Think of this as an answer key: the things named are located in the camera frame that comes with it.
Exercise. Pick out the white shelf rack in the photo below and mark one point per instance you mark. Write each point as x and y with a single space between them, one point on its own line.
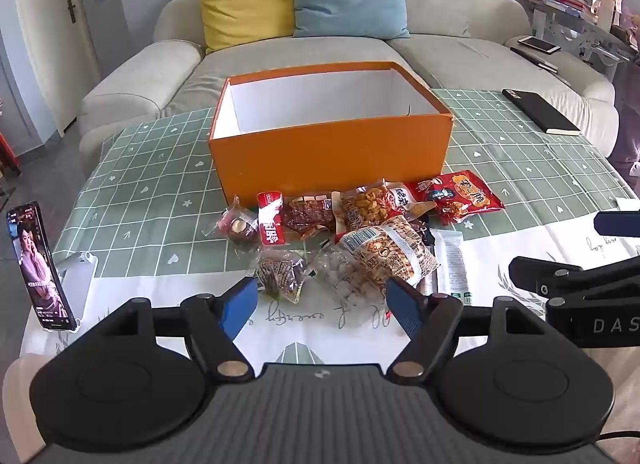
590 29

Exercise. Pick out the black remote control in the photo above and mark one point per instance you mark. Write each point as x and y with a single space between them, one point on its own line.
532 59

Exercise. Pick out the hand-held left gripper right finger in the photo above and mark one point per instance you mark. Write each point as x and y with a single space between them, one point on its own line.
404 306

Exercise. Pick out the green white snack bar packet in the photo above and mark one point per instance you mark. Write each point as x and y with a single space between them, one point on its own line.
452 259

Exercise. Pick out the white phone stand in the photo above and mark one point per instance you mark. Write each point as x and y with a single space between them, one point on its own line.
77 279

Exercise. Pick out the beige sofa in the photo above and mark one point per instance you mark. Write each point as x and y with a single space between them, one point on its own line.
150 74

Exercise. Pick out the white door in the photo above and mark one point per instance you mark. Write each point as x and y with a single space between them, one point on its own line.
45 44

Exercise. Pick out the orange cardboard box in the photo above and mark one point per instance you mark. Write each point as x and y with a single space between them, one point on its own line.
330 154

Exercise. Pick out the brown gold snack packet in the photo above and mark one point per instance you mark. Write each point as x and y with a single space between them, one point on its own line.
277 271

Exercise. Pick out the black notebook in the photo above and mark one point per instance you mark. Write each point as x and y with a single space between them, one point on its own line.
542 112

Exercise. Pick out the large clear peanut packet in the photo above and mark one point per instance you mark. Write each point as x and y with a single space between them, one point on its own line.
392 249

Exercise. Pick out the smartphone with lit screen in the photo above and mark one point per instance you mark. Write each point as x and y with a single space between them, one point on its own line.
37 264

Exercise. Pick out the clear orange bean snack packet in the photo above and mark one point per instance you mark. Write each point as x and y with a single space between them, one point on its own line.
367 204

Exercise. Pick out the red chip packet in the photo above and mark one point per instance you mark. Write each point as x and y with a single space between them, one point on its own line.
465 194

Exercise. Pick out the small dark candy wrapper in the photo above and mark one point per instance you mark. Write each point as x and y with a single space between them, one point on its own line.
425 234

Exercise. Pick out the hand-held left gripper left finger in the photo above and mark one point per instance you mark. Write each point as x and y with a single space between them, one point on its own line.
240 306

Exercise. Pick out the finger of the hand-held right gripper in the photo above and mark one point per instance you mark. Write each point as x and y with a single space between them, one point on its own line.
550 276
620 224

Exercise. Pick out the clear white candy packet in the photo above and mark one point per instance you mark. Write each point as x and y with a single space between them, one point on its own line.
340 274

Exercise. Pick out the clear purple pastry packet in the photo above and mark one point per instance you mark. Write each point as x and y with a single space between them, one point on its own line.
237 226

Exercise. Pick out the white smartphone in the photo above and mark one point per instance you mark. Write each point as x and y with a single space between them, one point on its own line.
539 44

